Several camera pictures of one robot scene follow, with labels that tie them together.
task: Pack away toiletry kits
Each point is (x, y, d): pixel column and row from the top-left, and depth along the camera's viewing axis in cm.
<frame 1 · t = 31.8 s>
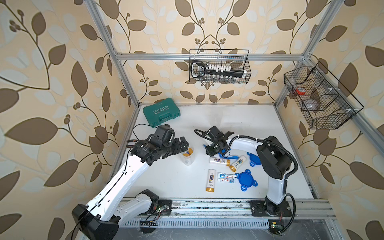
left hand: (180, 145, 73), fingers open
right hand: (208, 151, 94), fingers closed
green plastic tool case: (159, 113, 110), point 6 cm above the table
clear plastic container: (187, 156, 82), point 12 cm above the table
white bottle purple label: (218, 161, 90), point 2 cm above the table
white bottle angled gold cap: (237, 163, 88), point 3 cm above the table
front white bottle gold cap: (211, 180, 83), point 2 cm above the table
toothpaste tube upright: (221, 175, 86), on the table
toothpaste tube lower: (227, 180, 84), on the table
blue lid front: (246, 179, 85), on the table
blue toothbrush upper: (229, 157, 92), point 2 cm above the table

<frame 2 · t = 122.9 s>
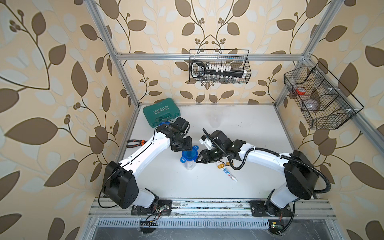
left hand: (187, 146, 80), fingers open
right hand: (198, 160, 80), fingers open
toothpaste tube lower: (227, 172, 86), point 2 cm above the table
blue lid front: (190, 155, 83), point 11 cm above the table
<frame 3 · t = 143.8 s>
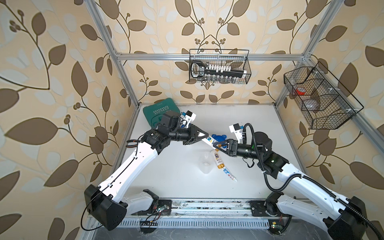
left hand: (205, 134, 65), fingers closed
right hand: (214, 147, 67), fingers open
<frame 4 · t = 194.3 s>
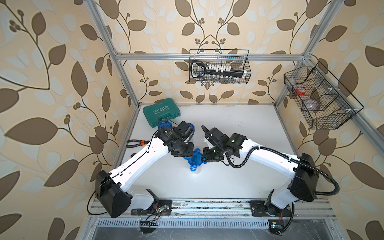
left hand: (188, 151, 75), fingers open
right hand: (202, 159, 77), fingers open
blue lid upper left: (196, 160, 81), point 11 cm above the table
